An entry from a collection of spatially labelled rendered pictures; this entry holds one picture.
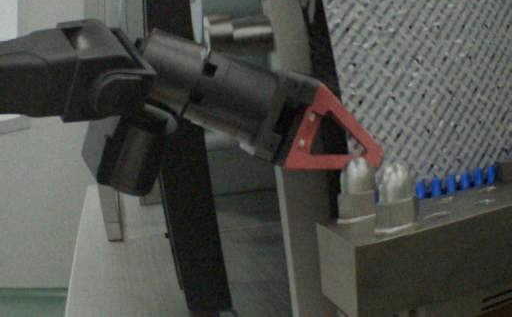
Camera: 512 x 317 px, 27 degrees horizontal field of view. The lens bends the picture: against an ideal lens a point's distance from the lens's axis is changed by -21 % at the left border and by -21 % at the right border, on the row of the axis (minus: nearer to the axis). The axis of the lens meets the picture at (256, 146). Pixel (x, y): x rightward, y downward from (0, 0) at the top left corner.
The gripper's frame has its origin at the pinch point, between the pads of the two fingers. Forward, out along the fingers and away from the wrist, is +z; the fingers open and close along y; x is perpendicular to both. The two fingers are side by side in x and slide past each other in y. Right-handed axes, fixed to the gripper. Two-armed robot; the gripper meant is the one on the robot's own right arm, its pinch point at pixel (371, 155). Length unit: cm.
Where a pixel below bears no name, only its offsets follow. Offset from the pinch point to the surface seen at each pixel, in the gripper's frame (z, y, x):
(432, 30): 1.8, 0.3, 12.3
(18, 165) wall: -63, -556, -68
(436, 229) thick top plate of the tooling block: 2.5, 20.0, -3.2
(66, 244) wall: -17, -556, -97
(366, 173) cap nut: -1.6, 8.1, -1.5
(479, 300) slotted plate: 10.0, 19.0, -7.1
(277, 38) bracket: -9.4, -7.1, 6.0
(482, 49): 7.4, 0.3, 13.4
